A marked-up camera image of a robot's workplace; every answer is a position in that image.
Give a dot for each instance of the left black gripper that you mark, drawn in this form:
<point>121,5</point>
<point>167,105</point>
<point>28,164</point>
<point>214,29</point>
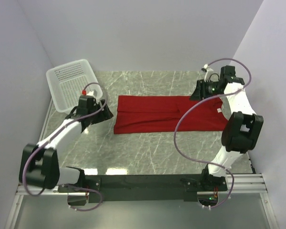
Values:
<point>105,114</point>

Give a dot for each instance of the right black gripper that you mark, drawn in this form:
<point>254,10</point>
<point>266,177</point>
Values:
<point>200,91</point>

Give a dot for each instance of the red t shirt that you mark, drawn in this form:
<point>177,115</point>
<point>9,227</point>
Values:
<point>150,114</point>

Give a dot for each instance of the white plastic perforated basket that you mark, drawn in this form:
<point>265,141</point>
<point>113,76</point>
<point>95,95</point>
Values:
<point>67,81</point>

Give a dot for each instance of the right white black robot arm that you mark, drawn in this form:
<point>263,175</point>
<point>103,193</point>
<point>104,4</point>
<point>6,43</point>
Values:
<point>241,131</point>

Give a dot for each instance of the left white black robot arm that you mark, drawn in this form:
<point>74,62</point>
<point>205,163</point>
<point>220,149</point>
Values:
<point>40,164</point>

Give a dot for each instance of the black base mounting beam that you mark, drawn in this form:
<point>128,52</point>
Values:
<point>152,187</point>

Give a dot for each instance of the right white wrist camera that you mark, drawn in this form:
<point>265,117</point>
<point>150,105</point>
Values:
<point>208,72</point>

